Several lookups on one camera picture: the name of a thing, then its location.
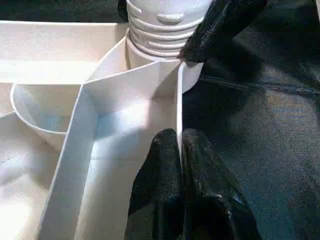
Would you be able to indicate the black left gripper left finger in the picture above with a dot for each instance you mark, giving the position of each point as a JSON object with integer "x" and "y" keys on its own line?
{"x": 157, "y": 195}

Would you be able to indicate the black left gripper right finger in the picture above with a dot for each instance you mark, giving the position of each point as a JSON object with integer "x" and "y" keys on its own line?
{"x": 212, "y": 205}

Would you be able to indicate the white plastic table leg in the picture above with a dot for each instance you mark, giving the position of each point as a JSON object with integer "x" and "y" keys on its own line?
{"x": 162, "y": 25}

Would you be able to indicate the white plastic table top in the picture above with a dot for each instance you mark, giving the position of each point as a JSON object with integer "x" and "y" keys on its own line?
{"x": 75, "y": 112}

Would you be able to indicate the black mat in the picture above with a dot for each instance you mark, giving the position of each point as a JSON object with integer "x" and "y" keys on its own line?
{"x": 262, "y": 125}

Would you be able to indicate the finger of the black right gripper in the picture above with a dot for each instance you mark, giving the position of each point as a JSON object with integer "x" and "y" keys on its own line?
{"x": 215, "y": 30}
{"x": 123, "y": 10}

